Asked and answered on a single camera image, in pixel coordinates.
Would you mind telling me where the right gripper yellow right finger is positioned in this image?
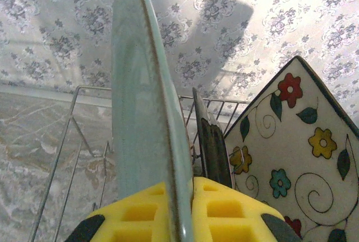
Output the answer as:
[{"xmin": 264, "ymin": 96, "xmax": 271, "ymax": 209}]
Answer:
[{"xmin": 192, "ymin": 176, "xmax": 303, "ymax": 242}]

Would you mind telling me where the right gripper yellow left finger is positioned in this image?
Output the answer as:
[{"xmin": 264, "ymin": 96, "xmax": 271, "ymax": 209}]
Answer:
[{"xmin": 63, "ymin": 181, "xmax": 180, "ymax": 242}]

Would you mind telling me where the round glass deer plate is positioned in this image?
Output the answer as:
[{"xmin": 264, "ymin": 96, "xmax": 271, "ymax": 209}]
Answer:
[{"xmin": 191, "ymin": 86, "xmax": 233, "ymax": 191}]

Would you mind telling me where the square floral ceramic plate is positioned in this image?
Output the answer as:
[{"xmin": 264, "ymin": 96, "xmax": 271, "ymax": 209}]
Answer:
[{"xmin": 224, "ymin": 55, "xmax": 359, "ymax": 242}]

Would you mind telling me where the round pale blue plate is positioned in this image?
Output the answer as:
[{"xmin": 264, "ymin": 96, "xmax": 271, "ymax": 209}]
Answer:
[{"xmin": 111, "ymin": 0, "xmax": 196, "ymax": 242}]

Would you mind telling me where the metal wire dish rack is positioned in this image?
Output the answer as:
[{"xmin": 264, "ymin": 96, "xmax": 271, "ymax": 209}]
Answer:
[{"xmin": 27, "ymin": 84, "xmax": 253, "ymax": 242}]

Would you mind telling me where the aluminium back frame rail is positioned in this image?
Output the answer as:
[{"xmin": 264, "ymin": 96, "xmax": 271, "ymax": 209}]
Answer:
[{"xmin": 0, "ymin": 83, "xmax": 113, "ymax": 98}]

